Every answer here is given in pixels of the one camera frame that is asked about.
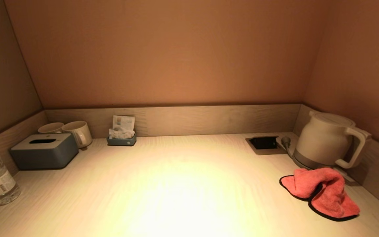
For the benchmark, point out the pink cloth with black trim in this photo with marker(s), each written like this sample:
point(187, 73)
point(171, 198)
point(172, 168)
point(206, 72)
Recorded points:
point(331, 197)

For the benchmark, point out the flat white paper sachet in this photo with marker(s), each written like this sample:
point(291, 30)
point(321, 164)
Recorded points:
point(125, 121)

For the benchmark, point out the blue-grey sachet tray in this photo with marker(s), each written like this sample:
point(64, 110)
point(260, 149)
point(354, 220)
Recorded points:
point(121, 142)

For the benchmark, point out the recessed black power socket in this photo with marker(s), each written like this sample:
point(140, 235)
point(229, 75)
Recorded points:
point(263, 143)

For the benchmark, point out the white ceramic mug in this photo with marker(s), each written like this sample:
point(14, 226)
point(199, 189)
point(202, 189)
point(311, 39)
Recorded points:
point(77, 131)
point(49, 128)

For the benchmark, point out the grey kettle base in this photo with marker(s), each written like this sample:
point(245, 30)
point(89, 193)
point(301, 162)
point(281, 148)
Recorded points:
point(299, 162)

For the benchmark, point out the white electric kettle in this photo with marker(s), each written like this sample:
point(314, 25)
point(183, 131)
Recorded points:
point(321, 141)

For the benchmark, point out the grey tissue box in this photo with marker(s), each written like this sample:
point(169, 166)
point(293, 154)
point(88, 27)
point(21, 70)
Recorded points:
point(44, 154)

